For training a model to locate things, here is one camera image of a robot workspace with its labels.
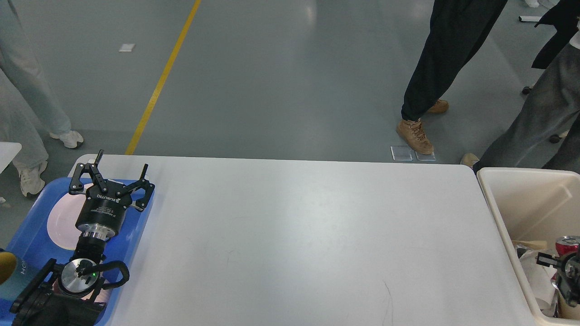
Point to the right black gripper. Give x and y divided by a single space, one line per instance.
569 266

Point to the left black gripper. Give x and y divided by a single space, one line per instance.
104 213

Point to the white paper cup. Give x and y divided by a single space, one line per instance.
539 280

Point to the crushed red soda can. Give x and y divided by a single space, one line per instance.
567 244

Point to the brown paper bag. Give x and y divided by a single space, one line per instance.
533 245

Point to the foil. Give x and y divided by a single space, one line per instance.
523 253

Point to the pink plate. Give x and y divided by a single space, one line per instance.
62 219

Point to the teal mug yellow inside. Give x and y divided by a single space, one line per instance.
15 275

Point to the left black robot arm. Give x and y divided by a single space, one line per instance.
38 305

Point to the beige plastic bin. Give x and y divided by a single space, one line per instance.
533 204

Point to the blue plastic tray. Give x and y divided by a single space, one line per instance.
33 244

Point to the white table corner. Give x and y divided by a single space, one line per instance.
8 151

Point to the person in grey trousers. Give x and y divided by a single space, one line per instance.
553 101

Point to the person in light jeans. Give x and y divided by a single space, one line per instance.
23 85

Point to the metal floor plate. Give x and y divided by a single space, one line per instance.
406 154

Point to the black jacket at right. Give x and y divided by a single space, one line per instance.
564 16

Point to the person in black clothes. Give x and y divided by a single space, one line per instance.
458 28

